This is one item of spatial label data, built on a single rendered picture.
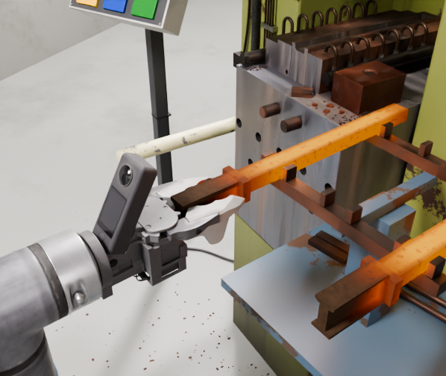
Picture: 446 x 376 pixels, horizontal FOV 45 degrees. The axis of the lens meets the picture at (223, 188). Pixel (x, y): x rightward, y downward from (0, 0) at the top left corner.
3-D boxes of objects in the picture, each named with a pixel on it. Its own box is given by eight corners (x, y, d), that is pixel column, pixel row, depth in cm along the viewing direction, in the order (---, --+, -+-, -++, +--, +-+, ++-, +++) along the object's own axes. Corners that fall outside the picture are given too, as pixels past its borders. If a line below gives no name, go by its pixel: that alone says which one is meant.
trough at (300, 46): (307, 55, 114) (307, 48, 113) (291, 48, 118) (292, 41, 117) (440, 22, 132) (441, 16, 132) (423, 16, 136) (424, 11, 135)
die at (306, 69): (318, 94, 115) (323, 56, 110) (264, 63, 129) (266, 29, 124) (449, 56, 133) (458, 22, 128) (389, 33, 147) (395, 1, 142)
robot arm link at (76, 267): (27, 227, 61) (63, 275, 55) (67, 212, 63) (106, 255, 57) (42, 284, 66) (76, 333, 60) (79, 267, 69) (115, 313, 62)
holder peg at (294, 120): (286, 135, 112) (287, 123, 111) (279, 130, 114) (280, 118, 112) (301, 130, 114) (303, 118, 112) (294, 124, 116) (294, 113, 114)
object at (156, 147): (123, 171, 149) (121, 154, 146) (115, 162, 153) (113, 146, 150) (253, 130, 168) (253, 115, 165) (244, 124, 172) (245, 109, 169)
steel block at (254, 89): (319, 293, 128) (344, 129, 102) (233, 211, 154) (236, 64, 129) (472, 217, 152) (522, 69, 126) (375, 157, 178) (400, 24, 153)
